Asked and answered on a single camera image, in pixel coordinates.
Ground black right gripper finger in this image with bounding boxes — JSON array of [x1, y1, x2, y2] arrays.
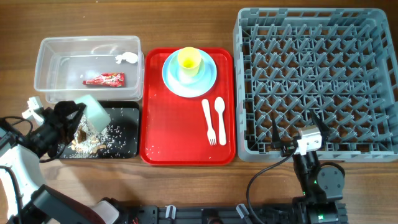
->
[[310, 110, 330, 137], [272, 119, 281, 144]]

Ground green bowl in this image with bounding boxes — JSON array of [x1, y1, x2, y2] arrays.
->
[[74, 95, 111, 132]]

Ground red snack wrapper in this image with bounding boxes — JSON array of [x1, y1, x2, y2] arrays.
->
[[83, 73, 125, 88]]

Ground white tissue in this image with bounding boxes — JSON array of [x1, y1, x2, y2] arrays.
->
[[115, 52, 139, 64]]

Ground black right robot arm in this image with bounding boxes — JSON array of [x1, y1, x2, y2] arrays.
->
[[271, 110, 348, 223]]

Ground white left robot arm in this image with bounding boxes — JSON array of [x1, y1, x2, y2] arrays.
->
[[1, 96, 128, 223]]

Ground black waste tray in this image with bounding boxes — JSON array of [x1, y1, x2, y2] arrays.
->
[[52, 100, 141, 159]]

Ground grey dishwasher rack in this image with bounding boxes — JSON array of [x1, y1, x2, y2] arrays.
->
[[233, 7, 397, 162]]

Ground rice and food scraps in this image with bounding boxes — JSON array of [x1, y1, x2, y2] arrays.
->
[[62, 108, 137, 159]]

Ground clear plastic bin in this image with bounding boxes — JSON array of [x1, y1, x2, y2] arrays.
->
[[34, 35, 144, 103]]

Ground white plastic fork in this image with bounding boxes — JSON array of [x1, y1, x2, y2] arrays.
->
[[201, 99, 216, 146]]

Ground white plastic spoon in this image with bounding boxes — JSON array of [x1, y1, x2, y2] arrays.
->
[[215, 96, 226, 146]]

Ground light blue plate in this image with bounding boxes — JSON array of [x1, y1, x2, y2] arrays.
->
[[162, 49, 217, 98]]

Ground red plastic tray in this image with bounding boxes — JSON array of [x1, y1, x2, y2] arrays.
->
[[139, 48, 236, 166]]

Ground yellow plastic cup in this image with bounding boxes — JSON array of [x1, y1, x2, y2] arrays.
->
[[177, 47, 202, 77]]

